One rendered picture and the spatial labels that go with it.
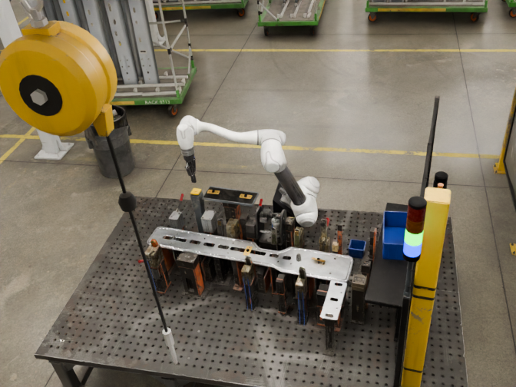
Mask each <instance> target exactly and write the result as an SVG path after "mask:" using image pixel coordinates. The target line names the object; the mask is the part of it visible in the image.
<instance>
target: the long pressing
mask: <svg viewBox="0 0 516 387"><path fill-rule="evenodd" d="M164 236H168V237H173V236H175V237H176V238H181V239H185V240H187V241H186V242H181V241H177V239H175V240H173V239H172V240H168V239H163V237H164ZM204 238H205V239H204ZM152 239H155V240H156V241H157V242H158V244H159V245H160V247H161V248H164V249H169V250H176V251H181V252H186V253H194V254H199V255H203V256H211V257H216V258H221V259H225V260H233V261H238V262H242V263H245V255H243V253H244V252H240V251H235V250H230V248H231V247H236V248H240V249H246V247H247V246H252V247H253V248H252V250H253V251H258V252H263V253H266V255H265V256H262V255H257V254H252V253H250V255H249V256H251V259H252V261H253V264H255V265H260V266H268V267H272V268H274V269H276V270H279V271H280V272H282V273H289V274H293V275H299V267H300V266H303V267H305V268H306V276H307V277H311V278H315V279H320V280H328V281H331V280H335V281H340V282H344V283H346V282H348V280H349V277H350V273H351V270H352V265H353V258H352V257H351V256H347V255H341V254H336V253H327V252H323V251H318V250H308V249H303V248H299V247H294V246H291V247H289V248H286V249H284V250H281V251H275V250H267V249H262V248H259V247H258V246H257V244H256V243H255V242H253V241H249V240H240V239H235V238H229V237H224V236H216V235H211V234H206V233H197V232H192V231H187V230H178V229H174V228H169V227H157V228H156V229H155V230H154V232H153V233H152V234H151V236H150V237H149V239H148V240H147V245H148V246H150V244H151V240H152ZM191 240H194V241H199V242H200V244H194V243H190V241H191ZM205 243H212V244H215V245H214V246H204V244H205ZM219 245H222V246H228V247H229V248H228V249H227V250H226V249H221V248H218V246H219ZM297 253H299V254H300V255H301V259H302V260H301V261H299V262H298V261H296V254H297ZM270 254H276V255H279V256H278V257H277V258H276V257H271V256H270ZM284 256H290V257H291V260H285V259H283V257H284ZM313 257H315V258H318V257H319V258H320V259H321V260H325V262H321V261H319V263H318V260H312V259H311V258H313ZM334 258H336V259H334ZM277 261H279V262H277ZM323 263H324V264H323ZM330 273H331V274H330Z"/></svg>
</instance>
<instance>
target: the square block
mask: <svg viewBox="0 0 516 387"><path fill-rule="evenodd" d="M366 284H367V276H364V275H359V274H354V276H353V279H352V317H351V321H350V322H351V323H353V324H357V325H361V326H363V325H364V321H365V317H366V315H365V308H366V303H365V296H366Z"/></svg>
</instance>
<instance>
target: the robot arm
mask: <svg viewBox="0 0 516 387"><path fill-rule="evenodd" d="M201 131H209V132H212V133H214V134H217V135H219V136H221V137H224V138H226V139H228V140H230V141H235V142H239V143H245V144H253V145H259V146H261V151H260V156H261V162H262V165H263V167H264V169H265V170H266V171H267V172H269V173H274V174H275V175H276V178H277V179H278V181H279V182H280V183H281V185H282V186H283V188H280V189H279V192H280V193H281V194H282V197H281V199H280V202H281V203H284V204H285V205H287V206H288V208H290V209H291V210H292V211H293V213H294V215H295V217H296V221H297V223H298V224H299V225H300V226H302V227H311V226H312V225H313V224H314V223H315V222H316V220H317V217H318V210H317V204H316V197H317V194H318V192H319V189H320V185H319V181H318V180H317V179H316V178H315V177H304V178H302V179H301V180H299V181H296V179H295V177H294V176H293V174H292V173H291V171H290V169H289V168H288V166H287V165H286V158H285V155H284V152H283V149H282V146H283V145H284V144H285V142H286V135H285V134H284V133H283V132H282V131H278V130H272V129H263V130H256V131H249V132H243V133H237V132H233V131H229V130H227V129H225V128H222V127H219V126H216V125H214V124H209V123H204V122H200V121H199V120H198V119H195V118H194V117H192V116H185V117H184V118H183V119H182V120H181V122H180V125H178V126H177V141H178V144H179V145H180V150H181V153H182V155H183V156H184V160H185V161H186V165H187V166H186V167H185V169H186V170H187V173H188V176H190V178H191V181H192V183H196V182H197V181H196V176H195V173H196V172H195V171H196V161H195V160H196V158H195V156H194V152H195V150H194V135H196V134H199V133H200V132H201Z"/></svg>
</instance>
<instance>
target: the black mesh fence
mask: <svg viewBox="0 0 516 387"><path fill-rule="evenodd" d="M439 97H440V96H438V95H436V96H435V103H434V110H433V115H432V124H431V130H430V135H429V139H428V146H427V152H426V159H425V168H424V173H423V178H422V187H421V193H420V197H424V198H425V188H426V183H427V187H428V182H427V179H426V178H424V177H425V176H428V181H429V174H430V169H431V162H432V151H433V144H434V139H435V127H436V121H437V114H438V103H439ZM415 267H416V264H415ZM414 278H415V269H414V273H413V281H412V289H413V283H414ZM410 299H411V295H410ZM410 299H407V298H403V300H402V313H401V321H400V328H399V341H398V348H397V356H396V363H395V376H394V384H393V387H399V384H400V377H401V371H402V360H403V355H404V349H405V339H406V333H407V328H408V322H409V315H410V309H411V302H412V301H410Z"/></svg>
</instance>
